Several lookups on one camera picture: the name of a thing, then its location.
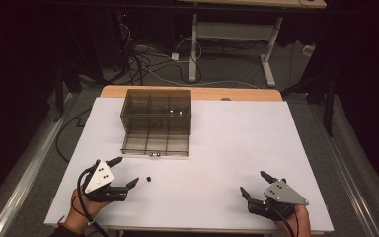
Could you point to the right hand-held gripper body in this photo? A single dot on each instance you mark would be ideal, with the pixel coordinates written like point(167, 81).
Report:
point(284, 194)

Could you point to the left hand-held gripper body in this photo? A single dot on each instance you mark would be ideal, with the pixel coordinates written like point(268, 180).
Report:
point(99, 177)

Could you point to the smoky clear plastic drawer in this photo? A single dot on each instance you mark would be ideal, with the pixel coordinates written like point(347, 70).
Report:
point(156, 143)

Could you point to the person's right hand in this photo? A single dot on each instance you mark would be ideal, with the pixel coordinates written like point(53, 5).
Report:
point(299, 222)

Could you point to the person's left hand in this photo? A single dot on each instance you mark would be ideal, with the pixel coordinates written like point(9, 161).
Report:
point(79, 210)

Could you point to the white table mat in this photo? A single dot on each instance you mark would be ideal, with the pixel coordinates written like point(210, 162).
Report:
point(227, 148)

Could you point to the smoky clear drawer case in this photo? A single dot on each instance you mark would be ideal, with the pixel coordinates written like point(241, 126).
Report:
point(156, 105)

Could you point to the black metal stand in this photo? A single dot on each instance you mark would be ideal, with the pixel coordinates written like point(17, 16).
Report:
point(60, 95)
point(329, 105)

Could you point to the white power adapter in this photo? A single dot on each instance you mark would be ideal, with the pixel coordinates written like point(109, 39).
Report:
point(175, 56)

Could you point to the white floor box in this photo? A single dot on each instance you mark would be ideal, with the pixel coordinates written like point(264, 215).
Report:
point(308, 50)

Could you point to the white-legged desk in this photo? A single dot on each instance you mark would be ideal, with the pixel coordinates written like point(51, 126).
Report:
point(194, 49)

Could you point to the aluminium floor rail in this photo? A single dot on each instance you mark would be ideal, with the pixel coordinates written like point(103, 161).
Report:
point(345, 177)
point(23, 177)

